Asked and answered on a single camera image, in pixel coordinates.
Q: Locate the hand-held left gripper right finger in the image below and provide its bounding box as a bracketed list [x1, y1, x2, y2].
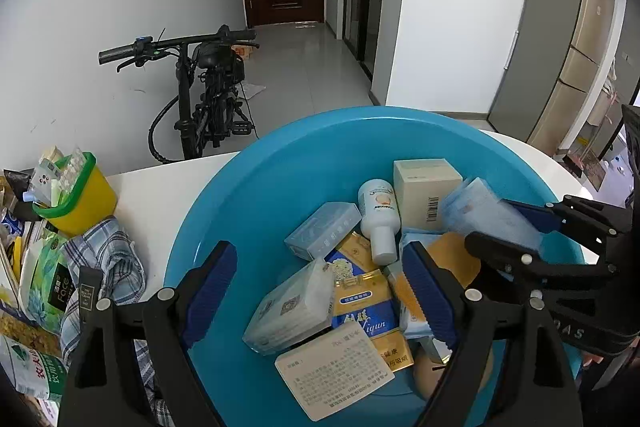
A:
[401, 241, 583, 427]

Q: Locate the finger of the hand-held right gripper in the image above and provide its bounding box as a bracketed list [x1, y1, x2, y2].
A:
[501, 193, 633, 254]
[464, 231, 620, 290]

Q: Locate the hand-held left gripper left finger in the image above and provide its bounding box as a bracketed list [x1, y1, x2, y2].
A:
[57, 239, 238, 427]

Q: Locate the brown sponge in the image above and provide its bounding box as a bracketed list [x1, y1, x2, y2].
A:
[429, 231, 483, 290]

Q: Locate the blue plastic basin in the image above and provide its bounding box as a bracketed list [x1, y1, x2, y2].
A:
[162, 106, 587, 427]

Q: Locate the grey blue plastic box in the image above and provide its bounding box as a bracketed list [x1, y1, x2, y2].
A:
[284, 202, 362, 261]

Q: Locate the white desktop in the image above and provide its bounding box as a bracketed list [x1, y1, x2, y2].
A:
[102, 129, 598, 268]

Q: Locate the yellow blue carton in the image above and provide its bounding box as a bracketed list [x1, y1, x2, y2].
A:
[322, 252, 417, 374]

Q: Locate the gold yellow box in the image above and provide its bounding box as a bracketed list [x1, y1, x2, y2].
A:
[332, 231, 383, 278]

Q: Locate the white lotion bottle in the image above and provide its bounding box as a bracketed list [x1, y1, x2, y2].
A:
[357, 179, 402, 266]

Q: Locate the beige box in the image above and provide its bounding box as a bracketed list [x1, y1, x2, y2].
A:
[392, 159, 463, 234]

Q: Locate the blue plaid shirt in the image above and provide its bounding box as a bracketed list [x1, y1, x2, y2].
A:
[60, 217, 166, 427]

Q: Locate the black slim box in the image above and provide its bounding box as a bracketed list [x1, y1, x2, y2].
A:
[77, 266, 103, 313]

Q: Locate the white printed box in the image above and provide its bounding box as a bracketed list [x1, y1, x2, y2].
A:
[274, 321, 396, 423]

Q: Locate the yellow bin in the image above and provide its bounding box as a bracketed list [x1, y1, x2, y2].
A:
[32, 152, 118, 236]

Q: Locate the grey refrigerator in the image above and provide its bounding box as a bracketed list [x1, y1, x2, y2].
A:
[487, 0, 628, 158]

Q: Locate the green white tissue pack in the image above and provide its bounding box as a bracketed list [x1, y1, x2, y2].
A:
[20, 229, 73, 335]

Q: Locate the clear blister pack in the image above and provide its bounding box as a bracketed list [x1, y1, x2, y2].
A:
[52, 148, 86, 188]

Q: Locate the green white bag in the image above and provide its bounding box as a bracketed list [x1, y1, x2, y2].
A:
[0, 334, 68, 400]

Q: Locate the pile of snack packets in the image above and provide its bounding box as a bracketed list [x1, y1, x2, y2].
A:
[0, 167, 38, 343]

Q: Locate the bicycle handlebar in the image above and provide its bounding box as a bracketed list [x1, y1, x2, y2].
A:
[98, 25, 261, 165]

